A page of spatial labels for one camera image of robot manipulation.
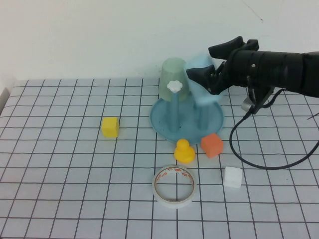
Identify blue cup stand white caps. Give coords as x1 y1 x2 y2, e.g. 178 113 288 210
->
150 80 226 145

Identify light green plastic cup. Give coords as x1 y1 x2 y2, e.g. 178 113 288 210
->
159 57 190 103

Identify white grid-pattern table cover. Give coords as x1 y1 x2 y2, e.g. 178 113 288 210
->
0 74 319 239

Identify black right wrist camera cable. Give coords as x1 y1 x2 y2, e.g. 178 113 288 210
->
229 86 319 170

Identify white tape roll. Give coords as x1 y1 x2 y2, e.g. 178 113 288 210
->
152 164 199 209

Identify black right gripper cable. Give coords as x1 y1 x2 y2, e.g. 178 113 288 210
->
247 74 287 109

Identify yellow rubber duck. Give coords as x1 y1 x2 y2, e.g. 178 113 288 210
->
173 138 196 164

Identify white foam cube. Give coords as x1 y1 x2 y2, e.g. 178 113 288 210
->
223 166 243 188

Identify light blue plastic cup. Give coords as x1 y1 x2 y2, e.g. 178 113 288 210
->
186 55 222 107

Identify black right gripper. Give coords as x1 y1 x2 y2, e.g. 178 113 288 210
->
186 36 259 95

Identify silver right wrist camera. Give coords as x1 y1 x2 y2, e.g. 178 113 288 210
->
240 97 255 111

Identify yellow foam cube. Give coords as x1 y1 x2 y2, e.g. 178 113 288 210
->
101 117 120 138

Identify orange foam cube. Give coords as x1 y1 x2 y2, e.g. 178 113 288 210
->
200 132 224 159

